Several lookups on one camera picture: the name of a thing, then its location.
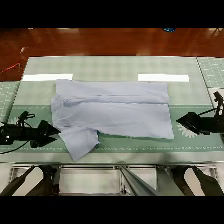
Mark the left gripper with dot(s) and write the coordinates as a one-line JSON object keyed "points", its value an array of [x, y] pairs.
{"points": [[30, 133]]}

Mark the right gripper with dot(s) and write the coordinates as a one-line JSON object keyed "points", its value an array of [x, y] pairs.
{"points": [[201, 124]]}

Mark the light blue shirt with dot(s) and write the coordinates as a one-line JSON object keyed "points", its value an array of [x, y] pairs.
{"points": [[113, 111]]}

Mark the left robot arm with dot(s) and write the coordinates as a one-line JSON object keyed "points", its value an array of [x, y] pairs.
{"points": [[10, 133]]}

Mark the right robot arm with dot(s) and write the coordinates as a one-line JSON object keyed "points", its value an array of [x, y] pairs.
{"points": [[200, 180]]}

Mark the silver frame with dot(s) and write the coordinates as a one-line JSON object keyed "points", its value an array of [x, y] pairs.
{"points": [[100, 176]]}

